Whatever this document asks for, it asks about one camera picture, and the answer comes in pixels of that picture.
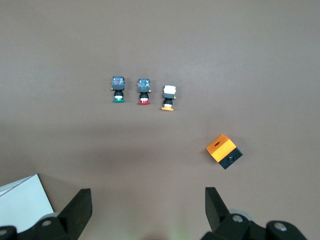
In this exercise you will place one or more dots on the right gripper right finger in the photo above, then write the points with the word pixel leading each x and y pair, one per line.
pixel 215 210

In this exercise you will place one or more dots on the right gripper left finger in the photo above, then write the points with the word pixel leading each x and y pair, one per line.
pixel 77 210

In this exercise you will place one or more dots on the green push button switch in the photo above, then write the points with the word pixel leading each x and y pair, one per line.
pixel 118 87

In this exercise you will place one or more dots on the orange box with black base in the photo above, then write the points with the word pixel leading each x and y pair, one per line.
pixel 222 150

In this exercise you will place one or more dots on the yellow push button switch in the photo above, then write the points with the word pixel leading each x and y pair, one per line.
pixel 168 96

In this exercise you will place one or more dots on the red push button switch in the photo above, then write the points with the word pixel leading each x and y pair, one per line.
pixel 144 90

